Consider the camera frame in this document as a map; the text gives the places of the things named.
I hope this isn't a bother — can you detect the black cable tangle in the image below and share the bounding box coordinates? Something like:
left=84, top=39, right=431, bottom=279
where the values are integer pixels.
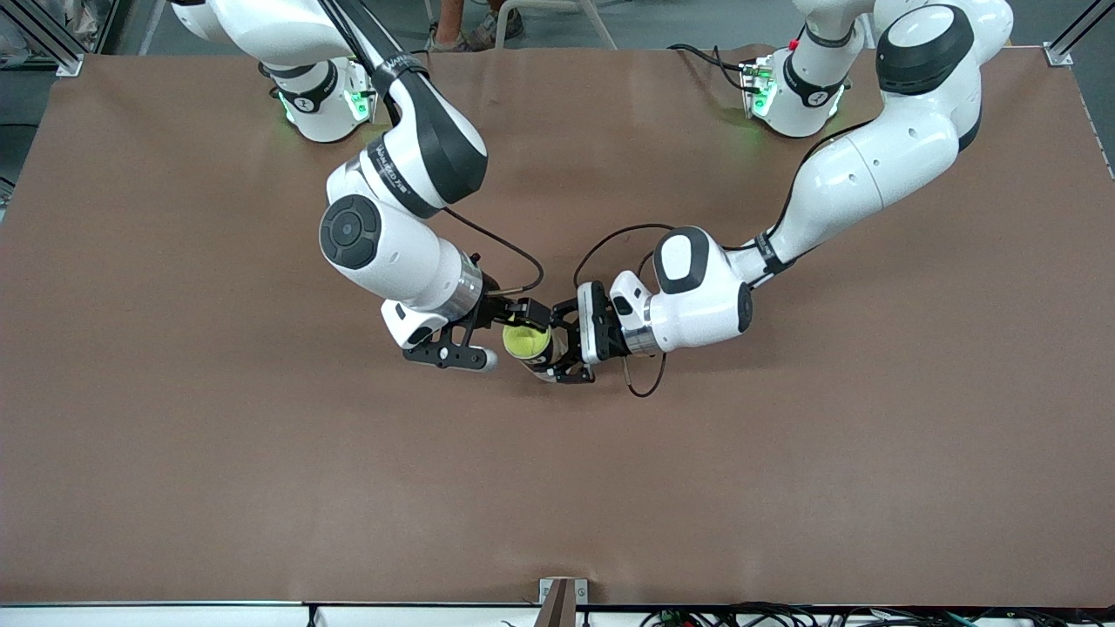
left=640, top=601, right=1115, bottom=627

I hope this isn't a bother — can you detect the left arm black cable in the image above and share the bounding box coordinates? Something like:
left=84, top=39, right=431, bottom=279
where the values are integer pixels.
left=571, top=223, right=785, bottom=401

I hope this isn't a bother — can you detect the metal camera post bracket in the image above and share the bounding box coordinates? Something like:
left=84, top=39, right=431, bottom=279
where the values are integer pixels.
left=533, top=576, right=590, bottom=627

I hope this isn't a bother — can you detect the yellow ball Wilson print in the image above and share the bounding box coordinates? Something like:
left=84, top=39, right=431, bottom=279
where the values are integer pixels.
left=503, top=322, right=552, bottom=361

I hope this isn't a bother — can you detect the person bare leg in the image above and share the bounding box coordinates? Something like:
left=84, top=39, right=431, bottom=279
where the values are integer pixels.
left=425, top=0, right=476, bottom=53

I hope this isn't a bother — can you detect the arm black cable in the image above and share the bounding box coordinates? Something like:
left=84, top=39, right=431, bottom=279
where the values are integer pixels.
left=571, top=223, right=785, bottom=401
left=318, top=0, right=545, bottom=297

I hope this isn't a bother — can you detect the clear tennis ball can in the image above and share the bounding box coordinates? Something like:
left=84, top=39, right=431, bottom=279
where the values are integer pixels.
left=501, top=324, right=576, bottom=384

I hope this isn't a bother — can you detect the beige chair frame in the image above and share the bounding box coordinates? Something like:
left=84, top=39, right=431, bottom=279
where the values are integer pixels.
left=493, top=0, right=619, bottom=51

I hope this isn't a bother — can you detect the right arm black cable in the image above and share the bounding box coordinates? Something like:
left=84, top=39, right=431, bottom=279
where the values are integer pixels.
left=318, top=0, right=545, bottom=297

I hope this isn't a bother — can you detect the black base cable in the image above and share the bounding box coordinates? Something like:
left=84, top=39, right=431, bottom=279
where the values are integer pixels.
left=667, top=42, right=752, bottom=92

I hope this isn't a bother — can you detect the brown table cover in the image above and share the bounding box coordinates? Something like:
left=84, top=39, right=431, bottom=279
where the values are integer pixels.
left=0, top=45, right=1115, bottom=608

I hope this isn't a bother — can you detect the grey shoe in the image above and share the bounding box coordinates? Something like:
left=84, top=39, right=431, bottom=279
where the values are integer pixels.
left=463, top=7, right=526, bottom=51

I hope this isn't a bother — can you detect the aluminium profile frame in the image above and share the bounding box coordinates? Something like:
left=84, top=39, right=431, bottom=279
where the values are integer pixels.
left=0, top=0, right=132, bottom=79
left=1048, top=0, right=1115, bottom=67

